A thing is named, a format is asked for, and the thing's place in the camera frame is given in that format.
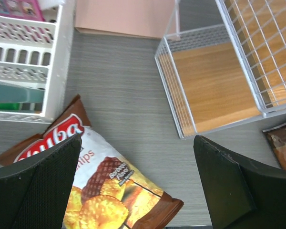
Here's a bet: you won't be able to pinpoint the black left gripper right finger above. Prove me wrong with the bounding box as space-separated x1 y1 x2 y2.
193 135 286 229

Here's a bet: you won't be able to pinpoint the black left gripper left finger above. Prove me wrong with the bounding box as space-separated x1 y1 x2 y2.
0 134 82 229

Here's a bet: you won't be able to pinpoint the brown Chuba cassava chips bag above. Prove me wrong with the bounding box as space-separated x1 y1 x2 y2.
0 95 184 229

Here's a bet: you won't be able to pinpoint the bottom wooden shelf board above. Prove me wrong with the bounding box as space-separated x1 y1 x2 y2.
157 42 261 137

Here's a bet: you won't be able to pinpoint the wooden shelf board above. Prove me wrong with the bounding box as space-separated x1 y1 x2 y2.
157 42 261 137
224 0 286 108

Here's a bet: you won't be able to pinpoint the top wooden shelf board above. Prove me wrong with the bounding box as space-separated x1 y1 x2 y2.
224 0 286 108

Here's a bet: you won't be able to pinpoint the brown Kettle sea salt bag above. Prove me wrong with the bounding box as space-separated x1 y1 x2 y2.
263 122 286 170

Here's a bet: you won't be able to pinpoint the green translucent folder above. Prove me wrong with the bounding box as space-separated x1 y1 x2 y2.
0 82 44 111

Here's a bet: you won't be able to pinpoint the white plastic file organizer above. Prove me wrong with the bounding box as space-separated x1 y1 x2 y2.
0 0 76 123

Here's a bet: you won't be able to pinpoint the pink sticker booklet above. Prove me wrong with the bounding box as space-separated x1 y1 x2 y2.
0 0 44 21

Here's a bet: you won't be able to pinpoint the white paper sheets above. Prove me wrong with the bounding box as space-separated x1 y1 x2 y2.
38 0 66 10

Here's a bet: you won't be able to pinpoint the pink flat board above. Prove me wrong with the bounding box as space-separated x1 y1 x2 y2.
75 0 180 39

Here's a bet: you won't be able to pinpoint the white wire shelf rack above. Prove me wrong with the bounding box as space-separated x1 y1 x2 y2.
154 0 286 138

